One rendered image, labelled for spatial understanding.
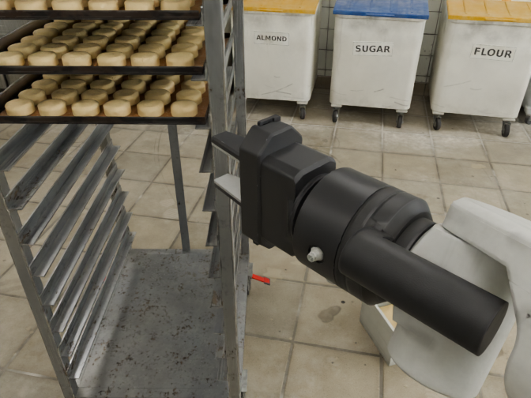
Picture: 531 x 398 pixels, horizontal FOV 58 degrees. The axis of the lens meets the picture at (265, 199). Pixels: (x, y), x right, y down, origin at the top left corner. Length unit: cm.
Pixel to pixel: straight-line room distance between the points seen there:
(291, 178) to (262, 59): 280
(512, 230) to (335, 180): 13
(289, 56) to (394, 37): 64
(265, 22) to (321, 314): 190
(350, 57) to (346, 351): 192
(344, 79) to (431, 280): 287
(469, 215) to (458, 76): 285
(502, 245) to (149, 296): 149
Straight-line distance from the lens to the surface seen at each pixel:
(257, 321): 178
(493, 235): 30
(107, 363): 154
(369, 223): 33
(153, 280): 176
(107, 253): 164
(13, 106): 102
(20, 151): 111
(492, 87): 321
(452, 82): 317
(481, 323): 28
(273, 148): 40
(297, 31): 307
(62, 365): 140
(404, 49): 306
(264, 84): 321
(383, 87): 314
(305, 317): 180
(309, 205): 36
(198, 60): 94
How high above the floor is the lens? 131
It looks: 33 degrees down
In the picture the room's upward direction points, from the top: straight up
